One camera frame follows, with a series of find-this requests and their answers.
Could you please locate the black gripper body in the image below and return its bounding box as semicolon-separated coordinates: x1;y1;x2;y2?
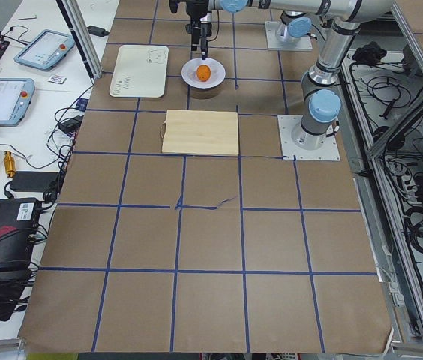
185;0;212;35

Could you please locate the white round bowl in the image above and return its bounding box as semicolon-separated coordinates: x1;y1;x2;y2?
181;58;226;89

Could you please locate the orange fruit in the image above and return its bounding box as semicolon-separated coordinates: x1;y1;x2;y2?
196;64;212;82

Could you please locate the cream tray with bear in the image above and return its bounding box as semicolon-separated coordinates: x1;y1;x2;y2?
109;45;169;98

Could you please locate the small black adapter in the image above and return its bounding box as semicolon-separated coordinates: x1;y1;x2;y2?
87;25;110;38

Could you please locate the wooden cutting board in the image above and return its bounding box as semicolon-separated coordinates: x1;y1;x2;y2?
162;109;239;156

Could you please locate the upper teach pendant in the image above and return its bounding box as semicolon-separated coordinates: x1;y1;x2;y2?
13;29;75;71

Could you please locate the teach pendant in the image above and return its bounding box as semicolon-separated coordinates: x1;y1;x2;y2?
13;29;75;71
0;78;35;127

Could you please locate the black cloth bundle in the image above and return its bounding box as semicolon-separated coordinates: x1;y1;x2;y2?
352;41;387;65

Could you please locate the lower teach pendant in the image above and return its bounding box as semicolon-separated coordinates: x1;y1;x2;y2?
0;78;35;127

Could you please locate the gold metal cylinder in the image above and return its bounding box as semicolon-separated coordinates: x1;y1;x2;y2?
4;151;16;179

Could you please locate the black power brick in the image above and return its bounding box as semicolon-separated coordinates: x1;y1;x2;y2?
10;171;59;192

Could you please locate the white power strip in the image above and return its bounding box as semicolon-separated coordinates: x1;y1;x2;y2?
388;159;419;206

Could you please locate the black computer box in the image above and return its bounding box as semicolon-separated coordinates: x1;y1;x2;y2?
0;197;41;272

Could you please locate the aluminium frame post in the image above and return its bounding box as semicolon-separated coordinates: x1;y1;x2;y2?
55;0;102;80

